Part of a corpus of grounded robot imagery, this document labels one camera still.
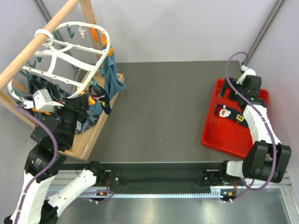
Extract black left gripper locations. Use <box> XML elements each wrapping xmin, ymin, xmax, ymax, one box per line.
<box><xmin>51</xmin><ymin>92</ymin><xmax>91</xmax><ymax>148</ymax></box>

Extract navy sock with yellow tag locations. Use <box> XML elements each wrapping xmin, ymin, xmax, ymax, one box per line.
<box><xmin>214</xmin><ymin>104</ymin><xmax>249</xmax><ymax>128</ymax></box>

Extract teal blue garment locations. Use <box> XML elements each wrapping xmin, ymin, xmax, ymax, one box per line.
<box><xmin>88</xmin><ymin>46</ymin><xmax>126</xmax><ymax>117</ymax></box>

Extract white round clip hanger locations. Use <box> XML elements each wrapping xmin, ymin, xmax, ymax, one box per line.
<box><xmin>7</xmin><ymin>21</ymin><xmax>114</xmax><ymax>99</ymax></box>

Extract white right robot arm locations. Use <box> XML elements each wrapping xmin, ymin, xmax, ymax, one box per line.
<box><xmin>218</xmin><ymin>75</ymin><xmax>292</xmax><ymax>185</ymax></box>

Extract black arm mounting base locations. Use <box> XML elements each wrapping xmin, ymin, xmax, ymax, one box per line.
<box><xmin>53</xmin><ymin>161</ymin><xmax>247</xmax><ymax>203</ymax></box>

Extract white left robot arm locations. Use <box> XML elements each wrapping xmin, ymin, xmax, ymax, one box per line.
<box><xmin>4</xmin><ymin>94</ymin><xmax>106</xmax><ymax>224</ymax></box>

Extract dark leaf-print shorts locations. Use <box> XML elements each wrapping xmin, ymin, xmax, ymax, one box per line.
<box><xmin>21</xmin><ymin>75</ymin><xmax>99</xmax><ymax>133</ymax></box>

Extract red plastic bin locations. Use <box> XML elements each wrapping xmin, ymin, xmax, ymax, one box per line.
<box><xmin>201</xmin><ymin>78</ymin><xmax>269</xmax><ymax>159</ymax></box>

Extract wooden round rod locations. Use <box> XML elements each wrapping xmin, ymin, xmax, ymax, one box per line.
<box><xmin>0</xmin><ymin>0</ymin><xmax>80</xmax><ymax>90</ymax></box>

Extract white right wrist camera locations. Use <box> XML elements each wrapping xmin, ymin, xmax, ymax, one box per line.
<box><xmin>236</xmin><ymin>65</ymin><xmax>256</xmax><ymax>84</ymax></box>

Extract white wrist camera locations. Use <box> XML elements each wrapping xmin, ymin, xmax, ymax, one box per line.
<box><xmin>236</xmin><ymin>65</ymin><xmax>256</xmax><ymax>84</ymax></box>
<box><xmin>23</xmin><ymin>89</ymin><xmax>63</xmax><ymax>112</ymax></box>

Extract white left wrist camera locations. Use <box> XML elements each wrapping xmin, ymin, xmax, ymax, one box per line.
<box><xmin>23</xmin><ymin>89</ymin><xmax>63</xmax><ymax>112</ymax></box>

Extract wooden rack frame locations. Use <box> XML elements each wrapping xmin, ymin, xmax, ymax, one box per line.
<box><xmin>0</xmin><ymin>0</ymin><xmax>118</xmax><ymax>161</ymax></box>

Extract aluminium rail frame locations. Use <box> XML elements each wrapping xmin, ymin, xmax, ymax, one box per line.
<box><xmin>37</xmin><ymin>168</ymin><xmax>294</xmax><ymax>224</ymax></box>

